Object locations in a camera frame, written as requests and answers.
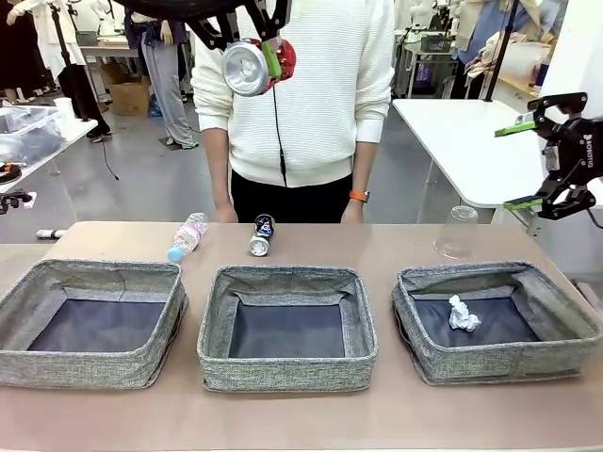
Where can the black clamp tool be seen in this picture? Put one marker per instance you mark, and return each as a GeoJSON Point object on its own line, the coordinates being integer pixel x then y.
{"type": "Point", "coordinates": [14, 200]}

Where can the black trousers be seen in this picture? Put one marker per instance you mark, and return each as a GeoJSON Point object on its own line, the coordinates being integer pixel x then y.
{"type": "Point", "coordinates": [306, 202]}

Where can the clear plastic cup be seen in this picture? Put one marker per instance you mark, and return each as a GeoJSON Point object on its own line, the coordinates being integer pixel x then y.
{"type": "Point", "coordinates": [457, 230]}

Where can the white paper ball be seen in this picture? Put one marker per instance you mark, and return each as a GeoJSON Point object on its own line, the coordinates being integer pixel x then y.
{"type": "Point", "coordinates": [459, 315]}

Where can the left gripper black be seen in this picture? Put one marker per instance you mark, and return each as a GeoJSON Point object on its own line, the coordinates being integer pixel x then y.
{"type": "Point", "coordinates": [188, 7]}

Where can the beige hanging garment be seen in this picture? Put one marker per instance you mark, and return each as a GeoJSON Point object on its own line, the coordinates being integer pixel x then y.
{"type": "Point", "coordinates": [490, 47]}

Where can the person's left hand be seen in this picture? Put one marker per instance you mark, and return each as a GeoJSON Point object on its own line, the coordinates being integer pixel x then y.
{"type": "Point", "coordinates": [352, 214]}

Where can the clear plastic storage box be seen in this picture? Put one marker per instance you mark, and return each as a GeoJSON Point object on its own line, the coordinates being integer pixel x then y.
{"type": "Point", "coordinates": [28, 132]}

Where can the blue bag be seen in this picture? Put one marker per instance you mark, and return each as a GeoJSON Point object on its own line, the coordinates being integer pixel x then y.
{"type": "Point", "coordinates": [154, 107]}

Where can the mannequin navy jacket grey trousers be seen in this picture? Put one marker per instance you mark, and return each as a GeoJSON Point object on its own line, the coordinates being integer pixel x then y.
{"type": "Point", "coordinates": [162, 94]}

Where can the white paper cup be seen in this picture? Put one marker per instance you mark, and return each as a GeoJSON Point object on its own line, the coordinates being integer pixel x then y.
{"type": "Point", "coordinates": [64, 115]}

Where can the black pole stand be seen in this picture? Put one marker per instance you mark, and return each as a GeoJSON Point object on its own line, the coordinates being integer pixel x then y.
{"type": "Point", "coordinates": [501, 52]}

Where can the person's right hand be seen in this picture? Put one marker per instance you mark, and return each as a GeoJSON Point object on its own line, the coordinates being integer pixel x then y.
{"type": "Point", "coordinates": [225, 213]}

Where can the person's right forearm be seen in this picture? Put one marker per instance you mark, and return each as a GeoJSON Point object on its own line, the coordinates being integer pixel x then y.
{"type": "Point", "coordinates": [216, 165]}

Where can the grey fabric basket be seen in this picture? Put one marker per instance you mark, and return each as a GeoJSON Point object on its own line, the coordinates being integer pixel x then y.
{"type": "Point", "coordinates": [282, 372]}
{"type": "Point", "coordinates": [94, 372]}
{"type": "Point", "coordinates": [494, 362]}

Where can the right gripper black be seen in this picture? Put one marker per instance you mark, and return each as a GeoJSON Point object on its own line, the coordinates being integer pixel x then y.
{"type": "Point", "coordinates": [575, 150]}

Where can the crushed red can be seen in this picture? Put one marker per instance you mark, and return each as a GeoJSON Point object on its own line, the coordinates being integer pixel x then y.
{"type": "Point", "coordinates": [242, 68]}

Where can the person's left forearm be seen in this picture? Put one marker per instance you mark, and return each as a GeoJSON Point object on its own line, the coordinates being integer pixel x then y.
{"type": "Point", "coordinates": [366, 165]}

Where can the blue hanging shirt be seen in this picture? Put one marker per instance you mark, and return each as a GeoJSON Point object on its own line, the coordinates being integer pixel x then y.
{"type": "Point", "coordinates": [476, 28]}

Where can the black Pepsi can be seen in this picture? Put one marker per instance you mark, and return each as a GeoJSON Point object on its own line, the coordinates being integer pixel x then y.
{"type": "Point", "coordinates": [261, 235]}

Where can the grey background desk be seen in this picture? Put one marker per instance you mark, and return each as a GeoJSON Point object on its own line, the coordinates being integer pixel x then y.
{"type": "Point", "coordinates": [108, 49]}

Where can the orange wrist watch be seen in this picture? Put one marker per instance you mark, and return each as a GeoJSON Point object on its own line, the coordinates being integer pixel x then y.
{"type": "Point", "coordinates": [360, 194]}

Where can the black orange round device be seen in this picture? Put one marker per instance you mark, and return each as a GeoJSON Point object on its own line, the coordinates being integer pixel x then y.
{"type": "Point", "coordinates": [9, 173]}

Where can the clear bottle blue cap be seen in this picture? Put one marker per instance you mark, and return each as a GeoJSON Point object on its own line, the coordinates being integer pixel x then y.
{"type": "Point", "coordinates": [188, 235]}

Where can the large white table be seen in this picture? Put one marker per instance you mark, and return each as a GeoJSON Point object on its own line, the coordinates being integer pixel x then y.
{"type": "Point", "coordinates": [471, 150]}

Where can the person in white sweater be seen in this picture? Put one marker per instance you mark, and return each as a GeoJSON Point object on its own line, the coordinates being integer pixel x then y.
{"type": "Point", "coordinates": [330, 94]}

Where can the brown cardboard box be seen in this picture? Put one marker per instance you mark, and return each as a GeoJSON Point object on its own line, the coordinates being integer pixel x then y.
{"type": "Point", "coordinates": [129, 99]}

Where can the white marker pen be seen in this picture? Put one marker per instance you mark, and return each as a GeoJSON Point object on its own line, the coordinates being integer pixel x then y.
{"type": "Point", "coordinates": [49, 233]}

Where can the white translucent storage bin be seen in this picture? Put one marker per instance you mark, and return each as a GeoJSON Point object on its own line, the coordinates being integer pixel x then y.
{"type": "Point", "coordinates": [527, 61]}

